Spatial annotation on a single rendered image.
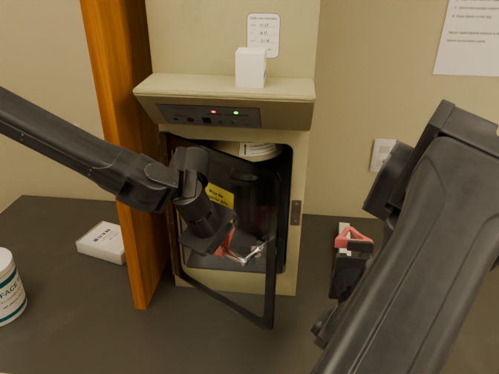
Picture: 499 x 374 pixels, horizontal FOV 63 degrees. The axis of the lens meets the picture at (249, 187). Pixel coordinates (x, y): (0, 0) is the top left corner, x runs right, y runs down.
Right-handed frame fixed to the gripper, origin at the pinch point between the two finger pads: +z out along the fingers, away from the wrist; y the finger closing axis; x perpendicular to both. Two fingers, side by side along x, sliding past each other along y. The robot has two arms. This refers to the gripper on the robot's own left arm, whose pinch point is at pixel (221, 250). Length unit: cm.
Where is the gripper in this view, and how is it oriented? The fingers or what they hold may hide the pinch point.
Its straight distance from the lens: 83.3
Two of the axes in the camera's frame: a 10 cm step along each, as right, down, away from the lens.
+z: 2.6, 6.2, 7.4
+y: -5.6, 7.2, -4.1
